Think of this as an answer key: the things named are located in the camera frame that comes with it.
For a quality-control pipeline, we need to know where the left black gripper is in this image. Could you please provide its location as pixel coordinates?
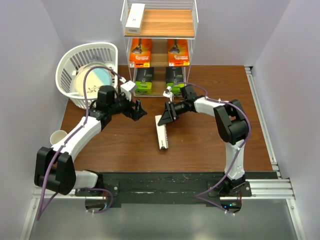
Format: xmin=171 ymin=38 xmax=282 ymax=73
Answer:
xmin=108 ymin=90 xmax=147 ymax=121

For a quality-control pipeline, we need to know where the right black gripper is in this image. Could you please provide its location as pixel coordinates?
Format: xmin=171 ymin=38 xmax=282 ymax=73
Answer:
xmin=158 ymin=100 xmax=188 ymax=126

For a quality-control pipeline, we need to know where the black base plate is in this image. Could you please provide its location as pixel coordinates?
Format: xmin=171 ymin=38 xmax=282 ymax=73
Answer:
xmin=75 ymin=172 xmax=277 ymax=208

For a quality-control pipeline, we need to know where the green black razor box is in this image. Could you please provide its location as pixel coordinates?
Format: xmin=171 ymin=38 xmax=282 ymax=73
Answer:
xmin=165 ymin=66 xmax=184 ymax=96
xmin=135 ymin=67 xmax=154 ymax=95

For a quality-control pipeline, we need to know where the cream and blue plate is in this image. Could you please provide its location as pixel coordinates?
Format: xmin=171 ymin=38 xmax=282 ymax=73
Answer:
xmin=70 ymin=63 xmax=112 ymax=98

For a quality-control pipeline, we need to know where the white Harry's box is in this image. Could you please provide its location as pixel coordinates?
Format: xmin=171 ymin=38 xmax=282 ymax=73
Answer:
xmin=155 ymin=115 xmax=169 ymax=150

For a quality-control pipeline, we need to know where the aluminium rail frame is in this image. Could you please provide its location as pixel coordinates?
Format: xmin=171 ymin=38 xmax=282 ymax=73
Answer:
xmin=20 ymin=65 xmax=305 ymax=240

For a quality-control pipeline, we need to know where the grey Harry's box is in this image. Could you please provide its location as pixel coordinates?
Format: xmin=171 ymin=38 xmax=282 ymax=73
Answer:
xmin=125 ymin=3 xmax=145 ymax=35

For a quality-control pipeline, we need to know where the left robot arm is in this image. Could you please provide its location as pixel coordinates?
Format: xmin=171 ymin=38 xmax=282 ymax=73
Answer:
xmin=34 ymin=81 xmax=147 ymax=196

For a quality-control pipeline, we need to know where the white wire wooden shelf unit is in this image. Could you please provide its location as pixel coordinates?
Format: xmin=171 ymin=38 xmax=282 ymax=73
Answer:
xmin=120 ymin=0 xmax=199 ymax=97

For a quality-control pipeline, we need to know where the orange Gillette razor pack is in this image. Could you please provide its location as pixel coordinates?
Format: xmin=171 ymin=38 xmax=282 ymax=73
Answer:
xmin=129 ymin=38 xmax=153 ymax=68
xmin=167 ymin=39 xmax=190 ymax=67

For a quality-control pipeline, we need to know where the cream paper cup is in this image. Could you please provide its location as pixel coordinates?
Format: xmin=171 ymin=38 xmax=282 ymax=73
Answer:
xmin=49 ymin=129 xmax=68 ymax=145

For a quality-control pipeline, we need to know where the white plastic laundry basket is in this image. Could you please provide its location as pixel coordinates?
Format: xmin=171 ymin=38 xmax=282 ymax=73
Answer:
xmin=55 ymin=42 xmax=118 ymax=109

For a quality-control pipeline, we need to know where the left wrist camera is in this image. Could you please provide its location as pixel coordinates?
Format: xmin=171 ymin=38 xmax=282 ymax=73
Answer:
xmin=120 ymin=80 xmax=138 ymax=101

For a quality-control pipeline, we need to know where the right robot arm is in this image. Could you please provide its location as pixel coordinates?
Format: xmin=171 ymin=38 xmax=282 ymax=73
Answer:
xmin=156 ymin=84 xmax=252 ymax=197

